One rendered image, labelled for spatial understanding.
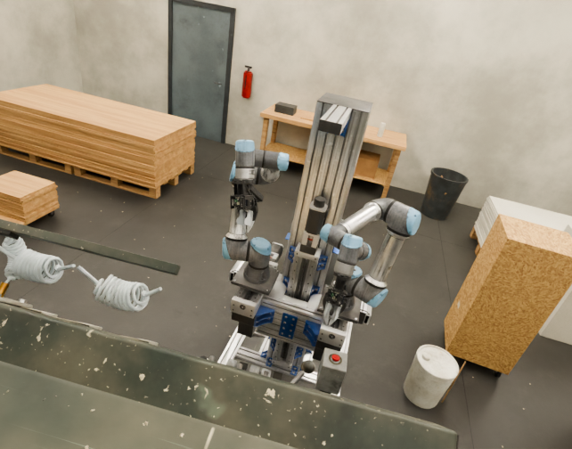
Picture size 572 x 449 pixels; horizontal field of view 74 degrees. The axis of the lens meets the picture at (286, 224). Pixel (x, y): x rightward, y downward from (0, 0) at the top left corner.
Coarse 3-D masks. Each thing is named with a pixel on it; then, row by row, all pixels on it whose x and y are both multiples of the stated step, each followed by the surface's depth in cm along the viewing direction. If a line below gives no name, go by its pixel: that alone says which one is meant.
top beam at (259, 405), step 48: (0, 336) 65; (48, 336) 65; (96, 336) 65; (96, 384) 62; (144, 384) 62; (192, 384) 62; (240, 384) 62; (288, 384) 63; (288, 432) 60; (336, 432) 60; (384, 432) 60; (432, 432) 60
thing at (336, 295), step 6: (342, 276) 145; (348, 276) 143; (336, 282) 143; (342, 282) 143; (330, 288) 144; (336, 288) 143; (342, 288) 143; (330, 294) 143; (336, 294) 142; (342, 294) 141; (330, 300) 143; (336, 300) 142; (342, 300) 142; (342, 306) 141
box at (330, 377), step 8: (328, 352) 190; (336, 352) 191; (328, 360) 186; (344, 360) 188; (320, 368) 189; (328, 368) 183; (336, 368) 183; (344, 368) 183; (320, 376) 187; (328, 376) 185; (336, 376) 184; (344, 376) 183; (320, 384) 189; (328, 384) 188; (336, 384) 187; (336, 392) 190
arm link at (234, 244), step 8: (232, 168) 193; (256, 168) 193; (232, 176) 193; (256, 176) 194; (232, 184) 197; (232, 208) 201; (232, 216) 200; (232, 224) 200; (240, 224) 200; (232, 232) 201; (240, 232) 201; (224, 240) 202; (232, 240) 200; (240, 240) 200; (224, 248) 200; (232, 248) 200; (240, 248) 201; (224, 256) 202; (232, 256) 202; (240, 256) 202
